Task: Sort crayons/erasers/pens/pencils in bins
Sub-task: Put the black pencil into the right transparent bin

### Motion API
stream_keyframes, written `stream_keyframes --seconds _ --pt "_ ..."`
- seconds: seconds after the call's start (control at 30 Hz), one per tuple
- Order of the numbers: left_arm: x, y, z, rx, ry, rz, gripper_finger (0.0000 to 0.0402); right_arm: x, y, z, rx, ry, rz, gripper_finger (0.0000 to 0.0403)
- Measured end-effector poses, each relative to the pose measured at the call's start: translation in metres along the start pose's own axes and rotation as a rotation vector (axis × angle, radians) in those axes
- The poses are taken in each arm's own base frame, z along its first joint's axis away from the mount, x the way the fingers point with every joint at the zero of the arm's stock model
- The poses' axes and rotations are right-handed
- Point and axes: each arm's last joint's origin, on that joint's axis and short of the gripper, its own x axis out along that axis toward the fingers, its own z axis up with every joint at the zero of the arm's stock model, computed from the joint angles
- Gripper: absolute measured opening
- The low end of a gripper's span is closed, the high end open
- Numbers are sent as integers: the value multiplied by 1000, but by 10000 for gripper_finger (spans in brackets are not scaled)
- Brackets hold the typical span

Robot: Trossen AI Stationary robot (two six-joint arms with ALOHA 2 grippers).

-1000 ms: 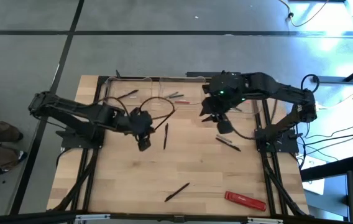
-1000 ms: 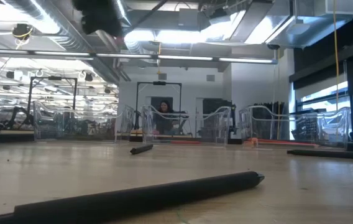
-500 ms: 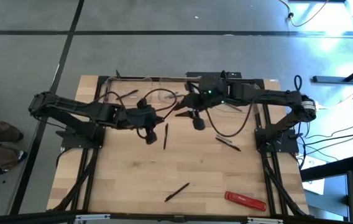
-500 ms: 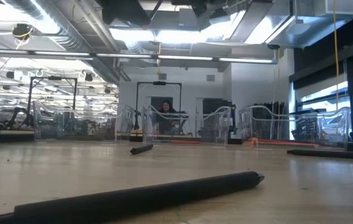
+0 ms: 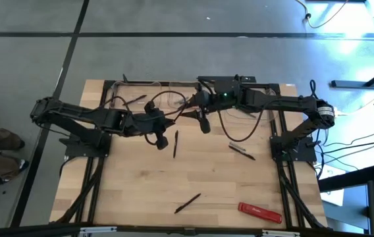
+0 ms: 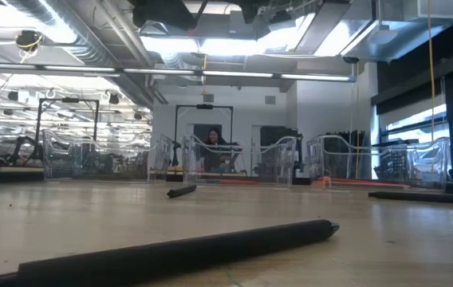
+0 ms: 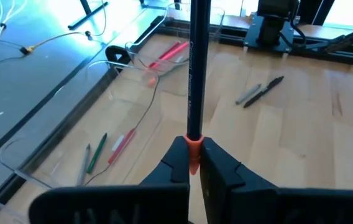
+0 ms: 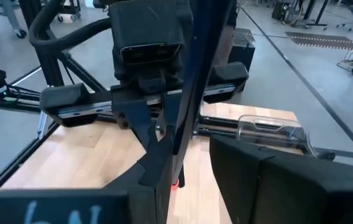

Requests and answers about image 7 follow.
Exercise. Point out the red pencil with orange cap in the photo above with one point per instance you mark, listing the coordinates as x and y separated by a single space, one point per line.
164 56

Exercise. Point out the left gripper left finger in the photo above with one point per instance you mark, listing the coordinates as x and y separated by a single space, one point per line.
117 205

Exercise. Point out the black diagonal frame strut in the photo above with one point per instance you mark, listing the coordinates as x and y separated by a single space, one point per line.
350 37

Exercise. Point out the black clamp mount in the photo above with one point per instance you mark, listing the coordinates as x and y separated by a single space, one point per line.
112 53

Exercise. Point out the black pencil with orange cap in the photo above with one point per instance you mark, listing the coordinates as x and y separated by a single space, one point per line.
198 77

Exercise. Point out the green crayon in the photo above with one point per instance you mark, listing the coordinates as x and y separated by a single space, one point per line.
96 154

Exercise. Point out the green pencil with orange cap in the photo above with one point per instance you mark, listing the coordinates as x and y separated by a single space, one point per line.
151 82

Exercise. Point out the black floor stand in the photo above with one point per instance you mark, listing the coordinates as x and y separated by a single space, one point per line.
86 17

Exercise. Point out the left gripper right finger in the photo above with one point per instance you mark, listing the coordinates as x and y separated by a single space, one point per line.
273 207

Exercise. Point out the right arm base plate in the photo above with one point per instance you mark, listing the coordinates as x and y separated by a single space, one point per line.
257 40

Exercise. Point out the red crayon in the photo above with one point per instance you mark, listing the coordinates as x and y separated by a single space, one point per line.
123 144

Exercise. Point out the black pen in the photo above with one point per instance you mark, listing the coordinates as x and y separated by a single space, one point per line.
263 91

